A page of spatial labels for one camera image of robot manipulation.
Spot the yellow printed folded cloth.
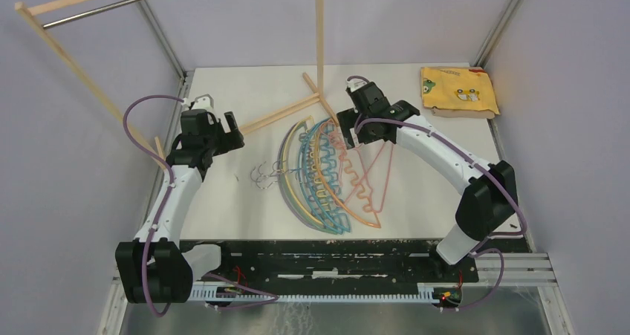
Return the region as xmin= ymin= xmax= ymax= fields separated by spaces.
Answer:
xmin=420 ymin=66 xmax=500 ymax=120

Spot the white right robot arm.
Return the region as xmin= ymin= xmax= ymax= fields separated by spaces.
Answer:
xmin=337 ymin=76 xmax=518 ymax=282

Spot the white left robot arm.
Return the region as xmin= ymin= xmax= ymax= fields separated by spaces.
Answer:
xmin=115 ymin=109 xmax=244 ymax=304

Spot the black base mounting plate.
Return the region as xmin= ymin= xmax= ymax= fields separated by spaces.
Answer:
xmin=179 ymin=239 xmax=480 ymax=297

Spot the orange wavy plastic hanger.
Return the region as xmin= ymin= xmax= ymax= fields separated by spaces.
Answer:
xmin=316 ymin=118 xmax=389 ymax=229

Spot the pink wire hanger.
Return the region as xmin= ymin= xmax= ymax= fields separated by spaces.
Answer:
xmin=340 ymin=142 xmax=394 ymax=212

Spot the white slotted cable duct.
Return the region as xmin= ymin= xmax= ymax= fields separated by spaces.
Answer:
xmin=188 ymin=282 xmax=452 ymax=305

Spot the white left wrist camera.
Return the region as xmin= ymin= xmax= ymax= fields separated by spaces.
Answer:
xmin=189 ymin=94 xmax=215 ymax=114

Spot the teal plastic hanger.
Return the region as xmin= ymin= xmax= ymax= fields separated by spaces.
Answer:
xmin=294 ymin=118 xmax=345 ymax=235

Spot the metal hanging rod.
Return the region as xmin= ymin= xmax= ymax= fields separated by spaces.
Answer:
xmin=42 ymin=0 xmax=145 ymax=30

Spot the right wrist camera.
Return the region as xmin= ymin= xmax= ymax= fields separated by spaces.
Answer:
xmin=346 ymin=75 xmax=370 ymax=92

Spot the yellow plastic hanger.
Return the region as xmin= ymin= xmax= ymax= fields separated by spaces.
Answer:
xmin=276 ymin=117 xmax=326 ymax=232

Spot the blue wavy plastic hanger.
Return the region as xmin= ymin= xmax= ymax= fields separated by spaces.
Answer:
xmin=300 ymin=118 xmax=354 ymax=234

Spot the wooden clothes rack frame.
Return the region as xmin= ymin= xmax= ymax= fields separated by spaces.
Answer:
xmin=14 ymin=0 xmax=342 ymax=169

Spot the purple plastic hanger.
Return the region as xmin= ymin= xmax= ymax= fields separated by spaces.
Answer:
xmin=250 ymin=122 xmax=323 ymax=231

